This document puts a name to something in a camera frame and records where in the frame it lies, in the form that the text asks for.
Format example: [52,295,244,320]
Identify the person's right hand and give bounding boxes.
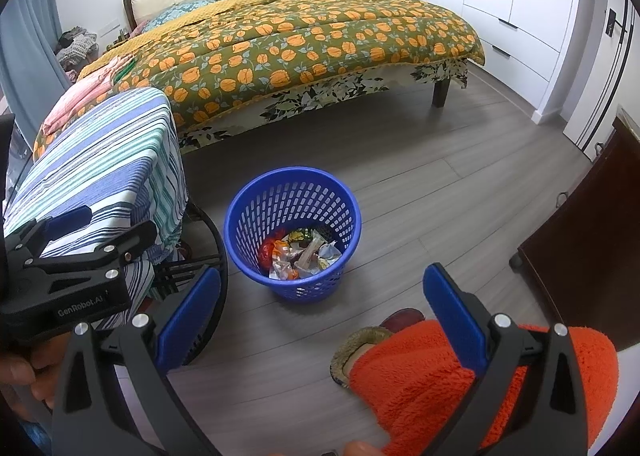
[342,441,388,456]

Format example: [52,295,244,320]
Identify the person's left hand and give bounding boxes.
[0,333,71,417]

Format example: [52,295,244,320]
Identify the blue curtain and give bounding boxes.
[0,0,71,110]

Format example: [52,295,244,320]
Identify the folded pink striped sheet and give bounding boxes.
[42,54,136,134]

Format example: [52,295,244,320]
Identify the white panel black stripes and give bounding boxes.
[562,0,640,164]

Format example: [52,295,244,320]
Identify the leaf print bed skirt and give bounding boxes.
[177,59,468,154]

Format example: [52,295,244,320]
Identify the fuzzy brown slipper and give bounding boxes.
[330,309,426,389]

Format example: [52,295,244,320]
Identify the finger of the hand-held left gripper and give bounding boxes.
[4,205,93,262]
[22,220,158,287]

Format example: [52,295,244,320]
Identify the orange fleece pants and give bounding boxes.
[347,319,621,456]

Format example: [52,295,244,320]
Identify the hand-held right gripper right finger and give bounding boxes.
[421,263,591,456]

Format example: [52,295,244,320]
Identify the dark brown cabinet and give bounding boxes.
[510,109,640,352]

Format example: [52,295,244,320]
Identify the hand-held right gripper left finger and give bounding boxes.
[50,265,223,456]

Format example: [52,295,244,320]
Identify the blue cloth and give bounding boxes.
[20,418,53,456]

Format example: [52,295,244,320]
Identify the teal floral pillow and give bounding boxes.
[147,0,223,30]

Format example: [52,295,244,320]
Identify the pile of clothes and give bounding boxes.
[54,27,99,72]

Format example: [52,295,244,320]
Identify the black table frame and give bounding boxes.
[150,201,231,367]

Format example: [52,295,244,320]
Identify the white wrapper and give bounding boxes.
[295,239,326,269]

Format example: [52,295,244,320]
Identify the blue plastic basket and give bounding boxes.
[224,166,362,304]

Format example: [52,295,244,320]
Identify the red wrapper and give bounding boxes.
[258,236,281,269]

